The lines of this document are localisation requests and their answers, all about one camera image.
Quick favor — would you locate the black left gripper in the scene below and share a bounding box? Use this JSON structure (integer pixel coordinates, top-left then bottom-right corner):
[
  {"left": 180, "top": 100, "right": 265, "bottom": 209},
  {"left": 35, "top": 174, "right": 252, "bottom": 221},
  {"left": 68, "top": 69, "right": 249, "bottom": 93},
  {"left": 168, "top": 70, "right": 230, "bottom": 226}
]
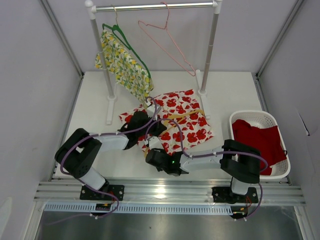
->
[{"left": 137, "top": 114, "right": 166, "bottom": 138}]

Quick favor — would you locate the yellow clothes hanger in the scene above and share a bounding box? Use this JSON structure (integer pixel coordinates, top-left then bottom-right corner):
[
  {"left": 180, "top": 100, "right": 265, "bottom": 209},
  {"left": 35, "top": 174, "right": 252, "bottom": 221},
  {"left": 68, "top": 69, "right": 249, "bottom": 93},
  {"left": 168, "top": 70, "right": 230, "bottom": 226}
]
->
[{"left": 137, "top": 110, "right": 214, "bottom": 155}]

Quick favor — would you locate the red poppy print skirt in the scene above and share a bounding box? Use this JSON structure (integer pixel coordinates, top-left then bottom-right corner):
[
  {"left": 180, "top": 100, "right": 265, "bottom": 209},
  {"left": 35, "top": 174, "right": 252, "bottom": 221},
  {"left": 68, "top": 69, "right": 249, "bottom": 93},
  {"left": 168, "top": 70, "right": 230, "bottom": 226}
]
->
[{"left": 118, "top": 88, "right": 216, "bottom": 156}]

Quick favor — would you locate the lemon print skirt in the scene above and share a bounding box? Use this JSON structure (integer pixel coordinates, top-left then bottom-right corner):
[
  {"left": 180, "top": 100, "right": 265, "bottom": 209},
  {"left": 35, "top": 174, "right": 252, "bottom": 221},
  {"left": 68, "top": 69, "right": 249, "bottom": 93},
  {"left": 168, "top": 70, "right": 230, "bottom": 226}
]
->
[{"left": 100, "top": 29, "right": 154, "bottom": 103}]

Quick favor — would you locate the green clothes hanger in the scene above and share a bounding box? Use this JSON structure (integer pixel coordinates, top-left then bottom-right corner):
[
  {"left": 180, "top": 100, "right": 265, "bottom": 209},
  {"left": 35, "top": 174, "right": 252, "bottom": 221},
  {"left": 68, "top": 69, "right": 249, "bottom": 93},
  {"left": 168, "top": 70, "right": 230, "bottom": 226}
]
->
[{"left": 102, "top": 5, "right": 151, "bottom": 79}]

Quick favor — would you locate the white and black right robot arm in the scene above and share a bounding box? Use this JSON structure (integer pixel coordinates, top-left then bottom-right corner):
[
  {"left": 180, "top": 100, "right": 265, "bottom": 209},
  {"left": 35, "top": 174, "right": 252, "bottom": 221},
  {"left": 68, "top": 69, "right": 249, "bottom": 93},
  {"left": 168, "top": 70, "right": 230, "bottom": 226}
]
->
[{"left": 145, "top": 139, "right": 264, "bottom": 202}]

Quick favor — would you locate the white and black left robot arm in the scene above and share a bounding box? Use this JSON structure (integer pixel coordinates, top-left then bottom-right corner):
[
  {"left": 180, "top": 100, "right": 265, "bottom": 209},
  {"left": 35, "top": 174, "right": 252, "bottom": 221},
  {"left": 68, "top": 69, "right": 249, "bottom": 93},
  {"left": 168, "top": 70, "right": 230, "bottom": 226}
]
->
[{"left": 54, "top": 111, "right": 167, "bottom": 200}]

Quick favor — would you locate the pink clothes hanger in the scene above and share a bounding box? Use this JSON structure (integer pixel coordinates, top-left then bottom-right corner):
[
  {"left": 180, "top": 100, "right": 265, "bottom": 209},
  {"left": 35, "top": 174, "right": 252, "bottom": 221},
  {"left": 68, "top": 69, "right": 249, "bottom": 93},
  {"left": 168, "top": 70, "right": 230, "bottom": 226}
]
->
[{"left": 137, "top": 1, "right": 196, "bottom": 77}]

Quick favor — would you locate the white plastic laundry basket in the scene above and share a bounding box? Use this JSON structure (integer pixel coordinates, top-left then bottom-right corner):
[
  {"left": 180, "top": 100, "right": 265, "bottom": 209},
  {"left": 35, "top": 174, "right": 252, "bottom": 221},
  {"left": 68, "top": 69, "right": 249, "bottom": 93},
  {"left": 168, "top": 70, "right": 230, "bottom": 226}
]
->
[{"left": 229, "top": 110, "right": 291, "bottom": 181}]

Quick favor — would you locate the red garment in basket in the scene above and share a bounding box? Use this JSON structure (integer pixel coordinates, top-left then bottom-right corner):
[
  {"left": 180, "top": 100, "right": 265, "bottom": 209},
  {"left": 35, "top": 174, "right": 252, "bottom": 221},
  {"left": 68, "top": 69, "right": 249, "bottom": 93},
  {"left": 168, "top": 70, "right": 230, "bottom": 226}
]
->
[{"left": 232, "top": 119, "right": 287, "bottom": 176}]

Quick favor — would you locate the white and silver clothes rack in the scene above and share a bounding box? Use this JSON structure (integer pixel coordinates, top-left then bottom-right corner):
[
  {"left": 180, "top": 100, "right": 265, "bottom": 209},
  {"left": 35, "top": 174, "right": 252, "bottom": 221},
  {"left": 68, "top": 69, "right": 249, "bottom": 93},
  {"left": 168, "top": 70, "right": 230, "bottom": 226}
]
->
[{"left": 84, "top": 0, "right": 224, "bottom": 125}]

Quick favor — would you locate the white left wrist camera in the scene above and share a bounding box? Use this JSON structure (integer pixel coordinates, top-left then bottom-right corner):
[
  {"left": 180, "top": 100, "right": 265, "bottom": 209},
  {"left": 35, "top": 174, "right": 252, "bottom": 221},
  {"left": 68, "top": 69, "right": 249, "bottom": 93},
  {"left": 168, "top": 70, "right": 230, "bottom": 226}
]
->
[{"left": 146, "top": 99, "right": 162, "bottom": 120}]

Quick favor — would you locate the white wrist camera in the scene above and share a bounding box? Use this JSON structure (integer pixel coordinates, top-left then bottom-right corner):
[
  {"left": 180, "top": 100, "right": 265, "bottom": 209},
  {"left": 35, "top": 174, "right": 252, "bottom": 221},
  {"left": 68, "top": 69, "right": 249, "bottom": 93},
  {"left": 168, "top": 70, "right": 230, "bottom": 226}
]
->
[
  {"left": 146, "top": 99, "right": 162, "bottom": 120},
  {"left": 144, "top": 136, "right": 164, "bottom": 150}
]

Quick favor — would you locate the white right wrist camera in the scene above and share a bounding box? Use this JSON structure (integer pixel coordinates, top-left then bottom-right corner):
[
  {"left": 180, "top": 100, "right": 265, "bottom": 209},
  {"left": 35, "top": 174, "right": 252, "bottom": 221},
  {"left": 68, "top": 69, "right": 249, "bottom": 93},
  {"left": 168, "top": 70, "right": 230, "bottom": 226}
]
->
[{"left": 144, "top": 136, "right": 164, "bottom": 150}]

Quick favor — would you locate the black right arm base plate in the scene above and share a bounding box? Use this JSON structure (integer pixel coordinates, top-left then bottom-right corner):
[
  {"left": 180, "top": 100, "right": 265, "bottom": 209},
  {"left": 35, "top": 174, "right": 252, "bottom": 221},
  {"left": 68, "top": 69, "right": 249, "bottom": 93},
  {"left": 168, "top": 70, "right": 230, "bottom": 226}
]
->
[{"left": 212, "top": 186, "right": 259, "bottom": 205}]

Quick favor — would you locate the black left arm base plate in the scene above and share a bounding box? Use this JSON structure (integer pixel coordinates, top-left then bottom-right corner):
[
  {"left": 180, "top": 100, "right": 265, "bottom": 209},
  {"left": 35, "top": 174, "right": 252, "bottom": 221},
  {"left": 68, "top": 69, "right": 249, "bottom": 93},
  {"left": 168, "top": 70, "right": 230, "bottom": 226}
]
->
[{"left": 79, "top": 183, "right": 125, "bottom": 201}]

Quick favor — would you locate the aluminium mounting rail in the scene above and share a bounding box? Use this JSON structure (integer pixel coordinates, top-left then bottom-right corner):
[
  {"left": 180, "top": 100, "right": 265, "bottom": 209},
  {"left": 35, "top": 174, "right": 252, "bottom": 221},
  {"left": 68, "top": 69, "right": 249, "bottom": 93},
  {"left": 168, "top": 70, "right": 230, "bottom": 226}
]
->
[{"left": 34, "top": 178, "right": 306, "bottom": 206}]

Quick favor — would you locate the slotted grey cable duct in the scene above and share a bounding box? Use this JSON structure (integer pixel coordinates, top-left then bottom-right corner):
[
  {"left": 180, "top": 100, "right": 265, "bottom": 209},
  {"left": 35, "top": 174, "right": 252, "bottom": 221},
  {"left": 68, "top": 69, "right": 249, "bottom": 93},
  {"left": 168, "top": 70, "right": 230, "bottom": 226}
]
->
[{"left": 44, "top": 202, "right": 233, "bottom": 216}]

